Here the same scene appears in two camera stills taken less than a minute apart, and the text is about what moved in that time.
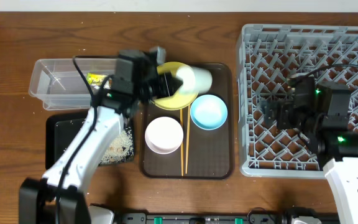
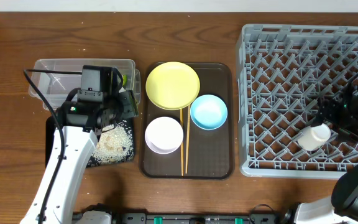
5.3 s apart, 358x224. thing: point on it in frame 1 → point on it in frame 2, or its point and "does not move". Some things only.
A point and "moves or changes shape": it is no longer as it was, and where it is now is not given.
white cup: x=195 y=79 moves or changes shape
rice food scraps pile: x=120 y=150 does not move
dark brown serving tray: x=204 y=154 does not move
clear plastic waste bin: x=69 y=83 does not move
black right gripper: x=283 y=109 → x=327 y=110
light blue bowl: x=209 y=112 does not move
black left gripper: x=167 y=79 → x=131 y=110
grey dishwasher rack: x=269 y=56 does not move
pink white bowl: x=164 y=135 does not move
